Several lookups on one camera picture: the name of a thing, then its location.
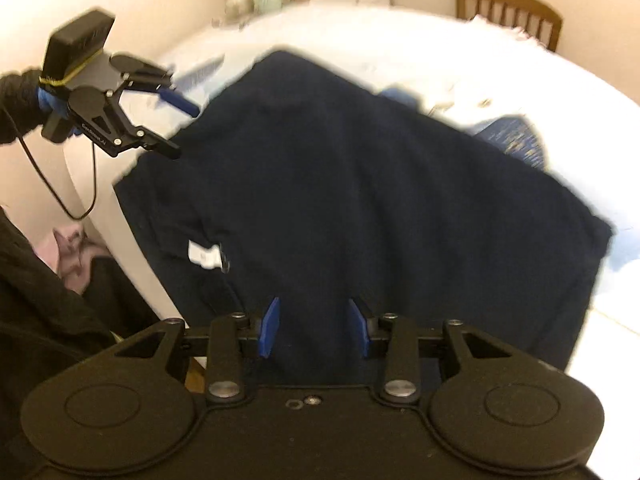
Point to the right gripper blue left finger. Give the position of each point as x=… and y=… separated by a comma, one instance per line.
x=269, y=322

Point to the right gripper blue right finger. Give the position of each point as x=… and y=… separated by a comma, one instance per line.
x=360, y=318

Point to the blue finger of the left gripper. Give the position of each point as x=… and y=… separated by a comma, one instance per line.
x=180, y=102
x=161, y=146

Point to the navy blue t-shirt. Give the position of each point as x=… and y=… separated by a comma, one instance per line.
x=296, y=184

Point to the black sleeved left forearm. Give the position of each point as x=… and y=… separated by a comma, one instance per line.
x=21, y=111

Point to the blue gloved left hand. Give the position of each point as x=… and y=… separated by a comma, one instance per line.
x=58, y=127

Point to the pale green mug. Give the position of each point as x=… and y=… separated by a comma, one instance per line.
x=268, y=6

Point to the white pink garment pile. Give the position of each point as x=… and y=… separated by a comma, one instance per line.
x=69, y=253

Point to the wooden slatted chair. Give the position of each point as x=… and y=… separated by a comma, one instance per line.
x=535, y=18

